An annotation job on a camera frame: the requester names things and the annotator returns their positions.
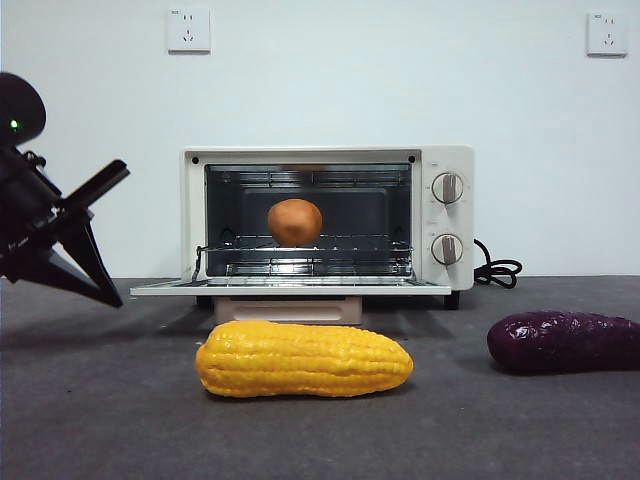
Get beige oven knob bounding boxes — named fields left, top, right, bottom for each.
left=431, top=171, right=464, bottom=205
left=430, top=233, right=464, bottom=266

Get beige oven door handle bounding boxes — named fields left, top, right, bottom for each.
left=214, top=294, right=364, bottom=324

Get metal wire oven rack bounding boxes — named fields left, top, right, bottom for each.
left=195, top=233, right=416, bottom=275

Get purple sweet potato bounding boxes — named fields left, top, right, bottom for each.
left=487, top=309, right=640, bottom=375

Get glass oven door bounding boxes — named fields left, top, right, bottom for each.
left=129, top=278, right=453, bottom=297

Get yellow corn cob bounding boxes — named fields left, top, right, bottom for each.
left=194, top=319, right=415, bottom=399

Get white toaster oven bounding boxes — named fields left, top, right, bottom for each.
left=180, top=144, right=475, bottom=311

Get brown potato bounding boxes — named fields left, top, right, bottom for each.
left=266, top=197, right=324, bottom=247

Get white wall socket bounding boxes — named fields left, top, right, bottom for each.
left=167, top=7, right=211, bottom=55
left=586, top=11, right=629, bottom=58

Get black oven power cable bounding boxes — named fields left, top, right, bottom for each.
left=472, top=237, right=524, bottom=291

